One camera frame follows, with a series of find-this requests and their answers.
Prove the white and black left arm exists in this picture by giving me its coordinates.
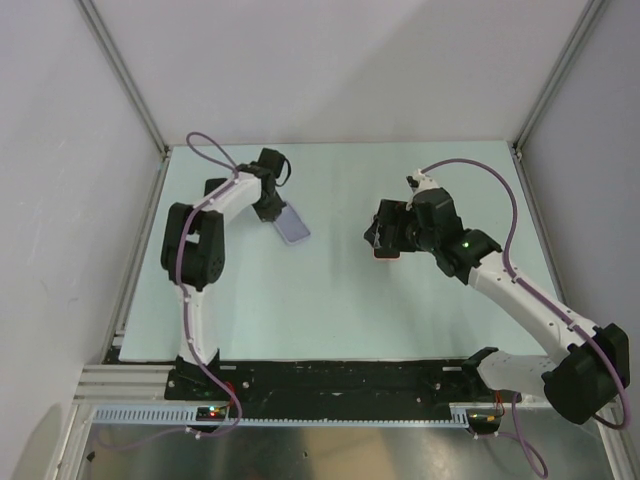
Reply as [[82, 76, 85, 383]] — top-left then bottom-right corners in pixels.
[[160, 148, 291, 399]]

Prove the phone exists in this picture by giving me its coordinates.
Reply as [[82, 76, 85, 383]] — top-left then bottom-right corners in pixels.
[[204, 178, 229, 202]]

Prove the controller board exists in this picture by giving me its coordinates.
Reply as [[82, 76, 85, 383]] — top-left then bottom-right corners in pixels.
[[195, 406, 229, 422], [467, 409, 504, 436]]

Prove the lilac phone case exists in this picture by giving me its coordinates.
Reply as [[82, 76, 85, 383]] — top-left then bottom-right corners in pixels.
[[273, 203, 311, 246]]

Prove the purple smartphone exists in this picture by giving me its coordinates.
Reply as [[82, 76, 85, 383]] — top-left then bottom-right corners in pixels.
[[373, 246, 401, 260]]

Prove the right back corner aluminium post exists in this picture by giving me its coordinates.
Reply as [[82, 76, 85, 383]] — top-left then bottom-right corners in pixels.
[[511, 0, 611, 160]]

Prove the pink phone case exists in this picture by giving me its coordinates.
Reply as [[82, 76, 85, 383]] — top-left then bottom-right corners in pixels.
[[373, 249, 401, 261]]

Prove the corner aluminium post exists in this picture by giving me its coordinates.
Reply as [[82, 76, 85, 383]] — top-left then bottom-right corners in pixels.
[[74, 0, 169, 160], [511, 0, 611, 160]]

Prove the front aluminium frame rail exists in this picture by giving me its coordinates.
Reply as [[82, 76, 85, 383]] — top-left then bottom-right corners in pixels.
[[73, 364, 614, 405]]

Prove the grey slotted cable duct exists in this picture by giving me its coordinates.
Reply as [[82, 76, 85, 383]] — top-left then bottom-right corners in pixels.
[[93, 404, 469, 429]]

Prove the left back corner aluminium post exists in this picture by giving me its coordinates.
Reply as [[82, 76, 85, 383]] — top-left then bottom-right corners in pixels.
[[74, 0, 169, 160]]

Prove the right controller board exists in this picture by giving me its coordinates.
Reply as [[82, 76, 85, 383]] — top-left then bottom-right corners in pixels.
[[467, 409, 504, 436]]

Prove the left controller board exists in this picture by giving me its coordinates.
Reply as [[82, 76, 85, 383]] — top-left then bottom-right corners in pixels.
[[195, 406, 229, 422]]

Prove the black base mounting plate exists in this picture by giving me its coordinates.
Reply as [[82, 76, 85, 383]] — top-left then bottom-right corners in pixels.
[[154, 359, 514, 425]]

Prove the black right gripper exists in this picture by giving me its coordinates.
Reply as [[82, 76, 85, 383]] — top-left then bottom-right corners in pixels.
[[364, 199, 439, 253]]

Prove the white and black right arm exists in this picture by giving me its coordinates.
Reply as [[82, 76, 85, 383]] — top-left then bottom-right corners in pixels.
[[364, 188, 629, 424]]

